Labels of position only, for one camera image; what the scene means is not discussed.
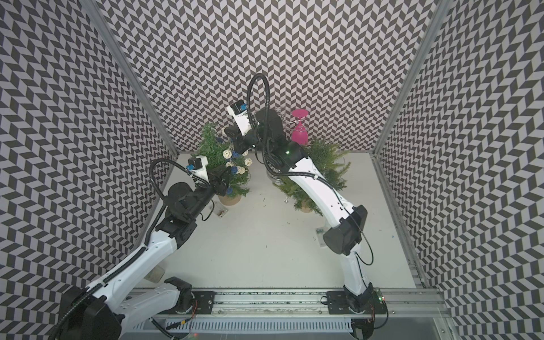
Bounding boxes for light green christmas tree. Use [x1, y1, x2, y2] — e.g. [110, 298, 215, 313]
[273, 139, 351, 216]

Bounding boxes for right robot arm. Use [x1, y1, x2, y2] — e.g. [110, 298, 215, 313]
[225, 73, 386, 314]

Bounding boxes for pink plastic wine glass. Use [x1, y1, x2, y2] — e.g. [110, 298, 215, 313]
[291, 109, 309, 146]

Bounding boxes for metal front rail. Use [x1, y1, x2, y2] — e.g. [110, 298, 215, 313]
[112, 286, 449, 324]

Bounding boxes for blue and white ball garland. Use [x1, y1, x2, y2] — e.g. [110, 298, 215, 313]
[217, 127, 252, 199]

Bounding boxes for clear battery box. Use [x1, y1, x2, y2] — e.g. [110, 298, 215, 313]
[315, 228, 327, 248]

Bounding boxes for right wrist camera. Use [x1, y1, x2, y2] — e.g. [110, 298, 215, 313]
[227, 100, 252, 136]

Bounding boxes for garland battery box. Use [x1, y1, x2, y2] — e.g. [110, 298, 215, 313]
[214, 202, 229, 218]

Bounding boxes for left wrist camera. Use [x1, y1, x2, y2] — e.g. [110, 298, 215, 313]
[186, 156, 209, 186]

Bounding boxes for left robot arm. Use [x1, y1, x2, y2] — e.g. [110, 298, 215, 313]
[49, 157, 232, 339]

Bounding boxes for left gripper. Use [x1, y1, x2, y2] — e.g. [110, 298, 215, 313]
[186, 165, 231, 222]

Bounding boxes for dark green small christmas tree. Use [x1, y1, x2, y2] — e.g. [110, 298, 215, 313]
[194, 123, 244, 206]

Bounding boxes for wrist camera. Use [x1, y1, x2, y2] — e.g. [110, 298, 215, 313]
[227, 100, 252, 136]
[186, 156, 209, 186]

